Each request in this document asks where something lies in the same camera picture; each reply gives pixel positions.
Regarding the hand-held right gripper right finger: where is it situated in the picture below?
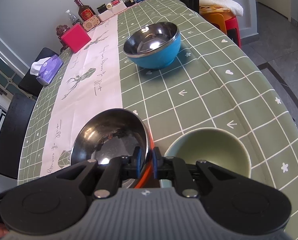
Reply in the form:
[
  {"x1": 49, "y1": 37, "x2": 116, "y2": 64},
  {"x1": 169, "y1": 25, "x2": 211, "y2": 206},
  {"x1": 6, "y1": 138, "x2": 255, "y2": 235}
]
[{"x1": 152, "y1": 148, "x2": 226, "y2": 198}]

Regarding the brown liquor bottle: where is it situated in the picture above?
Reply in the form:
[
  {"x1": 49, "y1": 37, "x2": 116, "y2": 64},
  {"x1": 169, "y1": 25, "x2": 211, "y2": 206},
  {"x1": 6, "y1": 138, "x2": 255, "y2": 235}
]
[{"x1": 74, "y1": 0, "x2": 94, "y2": 22}]

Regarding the purple tissue pack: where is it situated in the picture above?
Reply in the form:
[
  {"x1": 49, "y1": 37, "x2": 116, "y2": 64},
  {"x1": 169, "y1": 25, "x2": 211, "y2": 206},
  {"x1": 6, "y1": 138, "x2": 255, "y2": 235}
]
[{"x1": 29, "y1": 55, "x2": 64, "y2": 85}]

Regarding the orange plastic stool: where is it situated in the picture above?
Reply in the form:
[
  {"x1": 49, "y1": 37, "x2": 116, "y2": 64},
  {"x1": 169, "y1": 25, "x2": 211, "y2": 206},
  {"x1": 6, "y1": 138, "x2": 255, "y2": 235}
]
[{"x1": 200, "y1": 11, "x2": 234, "y2": 34}]

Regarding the clear water bottle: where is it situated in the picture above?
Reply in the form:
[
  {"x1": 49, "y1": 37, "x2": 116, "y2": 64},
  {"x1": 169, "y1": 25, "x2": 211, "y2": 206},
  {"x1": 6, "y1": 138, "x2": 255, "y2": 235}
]
[{"x1": 65, "y1": 10, "x2": 80, "y2": 27}]

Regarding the green ceramic bowl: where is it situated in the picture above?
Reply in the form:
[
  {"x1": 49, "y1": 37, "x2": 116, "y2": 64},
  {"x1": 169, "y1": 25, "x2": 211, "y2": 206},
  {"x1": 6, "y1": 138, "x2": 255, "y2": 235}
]
[{"x1": 164, "y1": 128, "x2": 252, "y2": 188}]

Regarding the orange steel bowl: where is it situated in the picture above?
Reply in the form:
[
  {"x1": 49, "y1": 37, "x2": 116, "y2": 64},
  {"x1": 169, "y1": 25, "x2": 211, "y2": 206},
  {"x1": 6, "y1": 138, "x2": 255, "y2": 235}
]
[{"x1": 69, "y1": 108, "x2": 155, "y2": 189}]

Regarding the brown figurine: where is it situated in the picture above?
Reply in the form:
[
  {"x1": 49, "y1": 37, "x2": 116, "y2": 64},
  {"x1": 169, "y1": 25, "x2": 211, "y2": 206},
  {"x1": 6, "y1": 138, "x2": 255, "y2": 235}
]
[{"x1": 55, "y1": 25, "x2": 70, "y2": 53}]

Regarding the wooden speaker box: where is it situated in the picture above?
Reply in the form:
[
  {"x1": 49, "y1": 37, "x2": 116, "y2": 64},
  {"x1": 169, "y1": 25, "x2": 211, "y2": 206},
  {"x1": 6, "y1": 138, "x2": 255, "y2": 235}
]
[{"x1": 83, "y1": 15, "x2": 100, "y2": 32}]

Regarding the white storage box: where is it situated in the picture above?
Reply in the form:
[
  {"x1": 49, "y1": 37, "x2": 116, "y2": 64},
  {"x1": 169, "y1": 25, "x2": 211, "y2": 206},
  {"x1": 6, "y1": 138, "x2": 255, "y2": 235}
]
[
  {"x1": 98, "y1": 8, "x2": 115, "y2": 22},
  {"x1": 111, "y1": 2, "x2": 126, "y2": 14}
]

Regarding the red plastic stool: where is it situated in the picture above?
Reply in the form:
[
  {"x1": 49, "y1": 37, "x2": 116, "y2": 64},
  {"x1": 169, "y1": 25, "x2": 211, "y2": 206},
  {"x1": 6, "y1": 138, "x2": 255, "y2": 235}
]
[{"x1": 225, "y1": 17, "x2": 242, "y2": 48}]

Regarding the white table runner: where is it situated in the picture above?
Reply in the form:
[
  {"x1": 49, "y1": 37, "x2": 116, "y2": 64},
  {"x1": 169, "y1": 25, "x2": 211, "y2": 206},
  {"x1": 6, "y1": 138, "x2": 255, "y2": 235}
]
[{"x1": 40, "y1": 14, "x2": 123, "y2": 177}]

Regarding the blue steel bowl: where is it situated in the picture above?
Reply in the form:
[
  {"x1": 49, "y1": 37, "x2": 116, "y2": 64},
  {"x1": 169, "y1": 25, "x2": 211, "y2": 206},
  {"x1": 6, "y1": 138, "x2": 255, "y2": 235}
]
[{"x1": 123, "y1": 22, "x2": 181, "y2": 70}]

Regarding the yellow cloth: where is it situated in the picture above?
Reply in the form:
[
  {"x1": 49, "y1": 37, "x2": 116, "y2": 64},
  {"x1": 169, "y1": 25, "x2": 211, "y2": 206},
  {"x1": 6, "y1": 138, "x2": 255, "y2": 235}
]
[{"x1": 199, "y1": 5, "x2": 231, "y2": 14}]

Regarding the white towel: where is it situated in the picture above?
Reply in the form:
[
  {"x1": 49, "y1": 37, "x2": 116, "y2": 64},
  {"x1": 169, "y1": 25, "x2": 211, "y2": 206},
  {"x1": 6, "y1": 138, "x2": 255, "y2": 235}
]
[{"x1": 199, "y1": 0, "x2": 244, "y2": 17}]

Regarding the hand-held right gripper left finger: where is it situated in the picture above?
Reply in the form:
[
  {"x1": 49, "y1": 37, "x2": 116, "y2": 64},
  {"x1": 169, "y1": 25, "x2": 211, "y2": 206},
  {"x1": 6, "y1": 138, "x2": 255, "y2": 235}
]
[{"x1": 54, "y1": 146, "x2": 143, "y2": 198}]

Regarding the green checked tablecloth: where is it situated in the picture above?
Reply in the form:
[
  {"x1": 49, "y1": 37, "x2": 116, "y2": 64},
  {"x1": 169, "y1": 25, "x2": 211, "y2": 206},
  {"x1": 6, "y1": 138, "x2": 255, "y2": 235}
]
[{"x1": 16, "y1": 0, "x2": 298, "y2": 198}]

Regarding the pink box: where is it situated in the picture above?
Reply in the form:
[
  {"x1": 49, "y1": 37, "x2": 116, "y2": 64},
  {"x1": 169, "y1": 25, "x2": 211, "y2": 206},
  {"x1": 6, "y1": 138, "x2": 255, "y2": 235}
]
[{"x1": 61, "y1": 24, "x2": 92, "y2": 53}]

